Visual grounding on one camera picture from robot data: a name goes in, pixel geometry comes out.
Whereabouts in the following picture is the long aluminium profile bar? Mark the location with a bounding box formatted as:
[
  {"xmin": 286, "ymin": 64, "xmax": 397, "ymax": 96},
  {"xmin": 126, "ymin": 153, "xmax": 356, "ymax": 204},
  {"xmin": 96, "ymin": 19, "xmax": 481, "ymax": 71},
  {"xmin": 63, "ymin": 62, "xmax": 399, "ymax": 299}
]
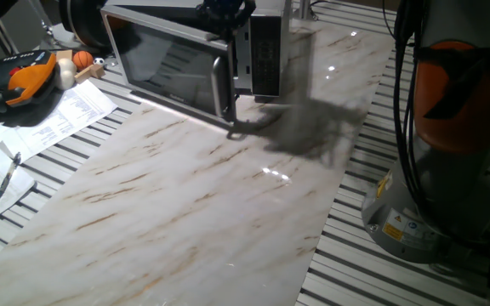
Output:
[{"xmin": 285, "ymin": 0, "xmax": 318, "ymax": 22}]

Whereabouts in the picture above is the black orange teach pendant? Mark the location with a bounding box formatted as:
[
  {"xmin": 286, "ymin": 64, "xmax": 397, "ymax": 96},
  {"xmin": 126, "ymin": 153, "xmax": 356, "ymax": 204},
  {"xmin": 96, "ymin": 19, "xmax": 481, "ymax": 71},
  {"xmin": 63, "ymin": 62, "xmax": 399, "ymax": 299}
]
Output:
[{"xmin": 0, "ymin": 49, "xmax": 58, "ymax": 114}]

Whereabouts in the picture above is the black round drum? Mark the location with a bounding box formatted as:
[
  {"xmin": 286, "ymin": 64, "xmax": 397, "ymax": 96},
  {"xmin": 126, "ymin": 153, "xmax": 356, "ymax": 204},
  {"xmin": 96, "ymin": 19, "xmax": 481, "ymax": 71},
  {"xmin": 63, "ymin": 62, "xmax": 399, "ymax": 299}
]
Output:
[{"xmin": 57, "ymin": 0, "xmax": 112, "ymax": 48}]

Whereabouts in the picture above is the wooden block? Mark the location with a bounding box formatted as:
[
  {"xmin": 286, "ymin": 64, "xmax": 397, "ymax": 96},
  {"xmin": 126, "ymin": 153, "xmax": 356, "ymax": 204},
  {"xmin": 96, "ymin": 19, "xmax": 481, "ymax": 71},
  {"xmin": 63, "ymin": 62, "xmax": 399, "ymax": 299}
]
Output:
[{"xmin": 73, "ymin": 63, "xmax": 105, "ymax": 85}]

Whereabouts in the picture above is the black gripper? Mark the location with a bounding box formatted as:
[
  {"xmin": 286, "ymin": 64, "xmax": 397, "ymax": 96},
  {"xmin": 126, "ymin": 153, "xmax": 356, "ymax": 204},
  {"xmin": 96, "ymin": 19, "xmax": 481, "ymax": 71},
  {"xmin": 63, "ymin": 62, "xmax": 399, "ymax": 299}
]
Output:
[{"xmin": 197, "ymin": 0, "xmax": 257, "ymax": 43}]

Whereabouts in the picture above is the white marble pattern board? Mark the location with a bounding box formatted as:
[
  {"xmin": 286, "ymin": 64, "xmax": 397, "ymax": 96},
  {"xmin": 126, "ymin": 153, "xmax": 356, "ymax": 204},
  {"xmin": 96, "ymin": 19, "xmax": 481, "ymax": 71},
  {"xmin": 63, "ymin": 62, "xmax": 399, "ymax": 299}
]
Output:
[{"xmin": 0, "ymin": 19, "xmax": 395, "ymax": 306}]

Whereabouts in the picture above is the silver microwave body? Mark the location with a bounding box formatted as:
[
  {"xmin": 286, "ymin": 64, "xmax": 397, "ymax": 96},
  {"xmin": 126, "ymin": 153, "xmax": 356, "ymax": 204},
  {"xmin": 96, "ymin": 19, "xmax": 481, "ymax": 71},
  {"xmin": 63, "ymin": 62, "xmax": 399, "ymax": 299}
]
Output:
[{"xmin": 108, "ymin": 0, "xmax": 293, "ymax": 103}]

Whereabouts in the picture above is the small orange basketball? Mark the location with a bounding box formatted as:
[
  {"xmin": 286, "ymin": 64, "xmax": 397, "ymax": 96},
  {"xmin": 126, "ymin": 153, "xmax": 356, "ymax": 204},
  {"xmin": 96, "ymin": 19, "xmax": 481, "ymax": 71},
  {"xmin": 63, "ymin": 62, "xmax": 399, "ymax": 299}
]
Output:
[{"xmin": 71, "ymin": 50, "xmax": 94, "ymax": 71}]

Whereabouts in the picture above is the microwave door with silver handle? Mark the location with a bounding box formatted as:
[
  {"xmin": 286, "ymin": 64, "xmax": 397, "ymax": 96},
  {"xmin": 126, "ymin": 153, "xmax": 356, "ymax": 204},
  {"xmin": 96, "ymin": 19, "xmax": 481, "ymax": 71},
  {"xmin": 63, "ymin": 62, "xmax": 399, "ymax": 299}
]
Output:
[{"xmin": 100, "ymin": 4, "xmax": 237, "ymax": 124}]

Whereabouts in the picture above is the white rounded toy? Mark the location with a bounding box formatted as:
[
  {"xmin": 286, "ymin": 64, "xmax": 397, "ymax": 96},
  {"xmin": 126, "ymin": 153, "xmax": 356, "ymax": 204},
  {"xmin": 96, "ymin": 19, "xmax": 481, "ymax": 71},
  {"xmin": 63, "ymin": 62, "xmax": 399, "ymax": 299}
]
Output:
[{"xmin": 54, "ymin": 58, "xmax": 78, "ymax": 91}]

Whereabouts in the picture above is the black pen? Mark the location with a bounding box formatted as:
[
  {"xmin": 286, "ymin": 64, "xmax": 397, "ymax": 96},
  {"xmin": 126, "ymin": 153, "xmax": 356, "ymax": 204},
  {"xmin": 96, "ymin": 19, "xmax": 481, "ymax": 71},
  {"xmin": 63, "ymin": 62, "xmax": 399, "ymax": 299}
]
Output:
[{"xmin": 0, "ymin": 151, "xmax": 22, "ymax": 201}]

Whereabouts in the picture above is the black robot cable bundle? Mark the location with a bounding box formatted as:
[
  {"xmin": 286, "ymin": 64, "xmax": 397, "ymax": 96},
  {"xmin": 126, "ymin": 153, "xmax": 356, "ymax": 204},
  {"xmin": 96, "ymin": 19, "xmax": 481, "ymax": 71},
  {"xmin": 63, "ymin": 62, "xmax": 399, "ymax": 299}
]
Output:
[{"xmin": 380, "ymin": 0, "xmax": 424, "ymax": 213}]

